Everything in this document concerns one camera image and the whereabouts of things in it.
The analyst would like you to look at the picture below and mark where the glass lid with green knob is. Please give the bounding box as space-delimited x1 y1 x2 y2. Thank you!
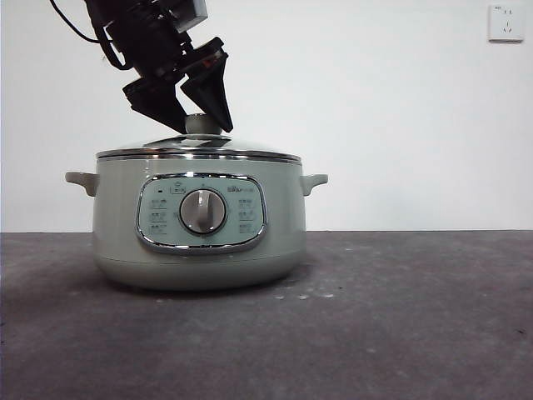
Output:
95 112 302 162

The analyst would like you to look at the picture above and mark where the white wall socket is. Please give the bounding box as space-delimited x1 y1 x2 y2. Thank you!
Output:
487 3 526 44

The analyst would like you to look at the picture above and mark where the pale green electric pot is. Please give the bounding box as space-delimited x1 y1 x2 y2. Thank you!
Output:
63 153 330 292

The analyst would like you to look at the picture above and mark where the black cable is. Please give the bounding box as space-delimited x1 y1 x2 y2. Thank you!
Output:
48 0 127 71

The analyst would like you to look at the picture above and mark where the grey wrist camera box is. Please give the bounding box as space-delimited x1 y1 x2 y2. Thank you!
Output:
173 0 208 34

